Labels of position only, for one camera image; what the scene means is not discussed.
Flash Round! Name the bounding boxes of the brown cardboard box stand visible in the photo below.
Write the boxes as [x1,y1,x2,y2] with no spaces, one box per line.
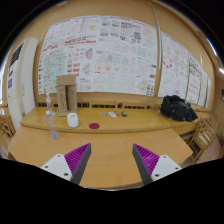
[56,75,77,116]

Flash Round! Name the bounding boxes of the white standing air conditioner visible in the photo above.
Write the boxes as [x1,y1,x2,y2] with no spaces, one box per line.
[7,38,38,130]

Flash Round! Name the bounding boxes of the right wall poster sheet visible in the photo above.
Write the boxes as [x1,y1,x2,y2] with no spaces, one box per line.
[158,33,189,99]

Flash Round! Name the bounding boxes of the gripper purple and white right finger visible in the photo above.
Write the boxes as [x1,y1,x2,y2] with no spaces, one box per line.
[132,144,181,185]

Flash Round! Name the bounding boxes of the wooden chair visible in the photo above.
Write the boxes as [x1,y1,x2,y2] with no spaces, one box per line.
[188,117,219,163]
[0,107,15,159]

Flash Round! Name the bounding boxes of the wooden chair right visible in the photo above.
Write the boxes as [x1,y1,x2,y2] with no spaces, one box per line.
[188,117,219,163]

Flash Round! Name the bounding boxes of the white ceramic mug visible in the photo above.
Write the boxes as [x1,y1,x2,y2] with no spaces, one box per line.
[67,113,78,128]

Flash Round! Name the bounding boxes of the large wall poster sheet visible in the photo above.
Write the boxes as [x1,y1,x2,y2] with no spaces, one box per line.
[38,15,157,96]

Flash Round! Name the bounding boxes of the black backpack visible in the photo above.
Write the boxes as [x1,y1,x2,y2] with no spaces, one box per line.
[160,95,198,122]

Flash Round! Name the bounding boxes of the wooden chair left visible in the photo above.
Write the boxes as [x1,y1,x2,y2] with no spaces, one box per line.
[0,107,15,159]

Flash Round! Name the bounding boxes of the round red coaster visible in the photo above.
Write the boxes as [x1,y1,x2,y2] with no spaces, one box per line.
[89,123,100,129]

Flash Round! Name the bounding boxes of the far right wall posters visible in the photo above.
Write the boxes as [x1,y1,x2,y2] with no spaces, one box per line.
[186,54,211,108]

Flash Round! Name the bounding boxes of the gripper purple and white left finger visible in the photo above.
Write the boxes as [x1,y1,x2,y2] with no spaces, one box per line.
[42,143,91,185]

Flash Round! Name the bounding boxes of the clear plastic water bottle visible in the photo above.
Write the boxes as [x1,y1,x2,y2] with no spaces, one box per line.
[45,111,58,140]

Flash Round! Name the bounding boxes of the small white card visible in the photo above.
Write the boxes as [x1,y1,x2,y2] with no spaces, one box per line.
[109,112,117,118]

